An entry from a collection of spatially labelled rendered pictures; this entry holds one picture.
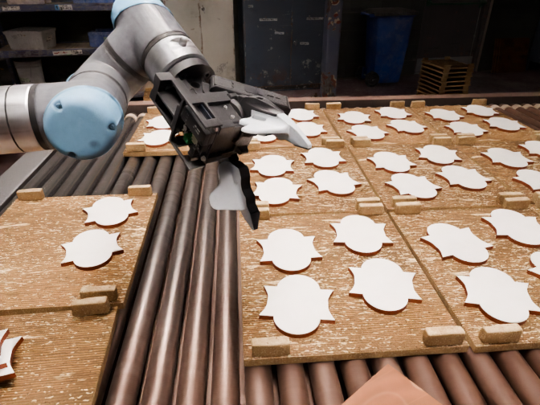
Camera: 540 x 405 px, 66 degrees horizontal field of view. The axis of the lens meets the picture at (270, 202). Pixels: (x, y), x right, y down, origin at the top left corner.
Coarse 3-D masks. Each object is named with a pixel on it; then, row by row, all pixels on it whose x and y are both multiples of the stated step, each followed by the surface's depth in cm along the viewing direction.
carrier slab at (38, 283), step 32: (0, 224) 95; (32, 224) 95; (64, 224) 95; (128, 224) 95; (0, 256) 85; (32, 256) 85; (64, 256) 85; (128, 256) 85; (0, 288) 76; (32, 288) 76; (64, 288) 76; (128, 288) 77
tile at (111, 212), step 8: (104, 200) 103; (112, 200) 103; (120, 200) 103; (128, 200) 103; (88, 208) 100; (96, 208) 100; (104, 208) 100; (112, 208) 100; (120, 208) 100; (128, 208) 100; (88, 216) 96; (96, 216) 96; (104, 216) 96; (112, 216) 96; (120, 216) 96; (128, 216) 97; (88, 224) 95; (96, 224) 95; (104, 224) 93; (112, 224) 94; (120, 224) 95
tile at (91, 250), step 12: (84, 240) 88; (96, 240) 88; (108, 240) 88; (72, 252) 84; (84, 252) 84; (96, 252) 84; (108, 252) 84; (120, 252) 85; (84, 264) 81; (96, 264) 81
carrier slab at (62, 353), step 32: (0, 320) 70; (32, 320) 70; (64, 320) 70; (96, 320) 70; (32, 352) 64; (64, 352) 64; (96, 352) 64; (0, 384) 59; (32, 384) 59; (64, 384) 59; (96, 384) 59
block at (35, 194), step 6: (18, 192) 103; (24, 192) 104; (30, 192) 104; (36, 192) 104; (42, 192) 105; (18, 198) 104; (24, 198) 104; (30, 198) 105; (36, 198) 105; (42, 198) 105
